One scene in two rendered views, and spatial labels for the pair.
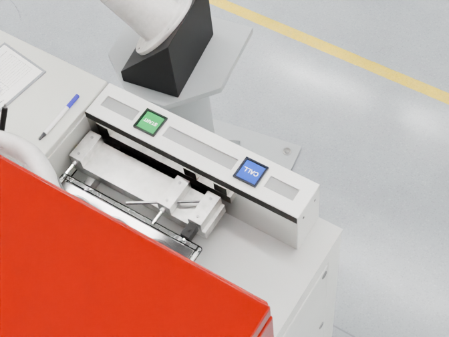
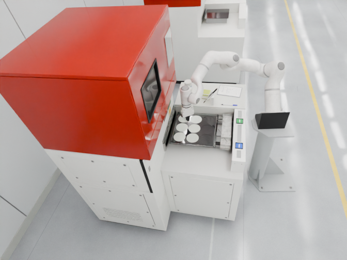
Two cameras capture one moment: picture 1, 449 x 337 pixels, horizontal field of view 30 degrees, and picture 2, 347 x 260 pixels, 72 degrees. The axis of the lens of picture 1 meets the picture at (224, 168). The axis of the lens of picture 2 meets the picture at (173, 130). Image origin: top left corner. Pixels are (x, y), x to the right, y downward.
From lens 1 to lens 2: 90 cm
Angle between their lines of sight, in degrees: 42
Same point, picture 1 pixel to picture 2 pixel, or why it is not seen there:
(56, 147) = (222, 109)
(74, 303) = (120, 59)
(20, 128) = (222, 100)
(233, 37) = (287, 132)
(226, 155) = (240, 139)
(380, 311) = (256, 234)
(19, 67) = (237, 92)
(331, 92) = (322, 192)
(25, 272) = (124, 52)
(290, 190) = (239, 156)
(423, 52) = not seen: outside the picture
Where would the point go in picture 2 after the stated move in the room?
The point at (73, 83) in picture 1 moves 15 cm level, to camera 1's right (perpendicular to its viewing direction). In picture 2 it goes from (240, 103) to (251, 113)
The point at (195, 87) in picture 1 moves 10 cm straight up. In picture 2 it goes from (264, 131) to (266, 123)
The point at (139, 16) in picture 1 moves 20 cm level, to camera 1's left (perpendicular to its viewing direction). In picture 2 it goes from (267, 104) to (251, 92)
